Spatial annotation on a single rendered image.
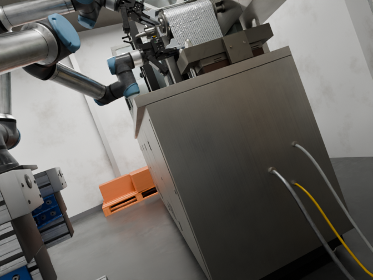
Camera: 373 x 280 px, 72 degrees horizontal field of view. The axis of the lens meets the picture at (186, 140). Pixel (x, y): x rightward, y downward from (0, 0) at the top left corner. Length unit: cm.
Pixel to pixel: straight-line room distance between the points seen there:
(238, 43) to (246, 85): 19
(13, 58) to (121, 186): 364
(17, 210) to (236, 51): 90
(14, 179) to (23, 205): 5
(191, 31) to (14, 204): 104
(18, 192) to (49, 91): 437
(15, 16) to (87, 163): 367
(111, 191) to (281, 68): 354
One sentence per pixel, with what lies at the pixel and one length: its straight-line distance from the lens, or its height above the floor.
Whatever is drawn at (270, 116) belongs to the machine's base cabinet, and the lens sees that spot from 107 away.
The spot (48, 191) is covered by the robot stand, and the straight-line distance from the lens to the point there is 110.
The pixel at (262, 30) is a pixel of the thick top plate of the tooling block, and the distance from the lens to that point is 123.
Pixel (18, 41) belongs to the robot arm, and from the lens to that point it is 79.
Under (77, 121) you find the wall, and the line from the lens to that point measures 479.
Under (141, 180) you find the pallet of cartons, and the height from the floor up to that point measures 27.
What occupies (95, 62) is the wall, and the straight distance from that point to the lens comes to 505.
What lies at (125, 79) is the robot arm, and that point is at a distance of 119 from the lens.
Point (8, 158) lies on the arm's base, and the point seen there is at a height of 86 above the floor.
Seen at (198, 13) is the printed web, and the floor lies 123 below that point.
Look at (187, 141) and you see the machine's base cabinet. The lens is 94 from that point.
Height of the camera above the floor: 72
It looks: 2 degrees down
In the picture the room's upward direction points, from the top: 21 degrees counter-clockwise
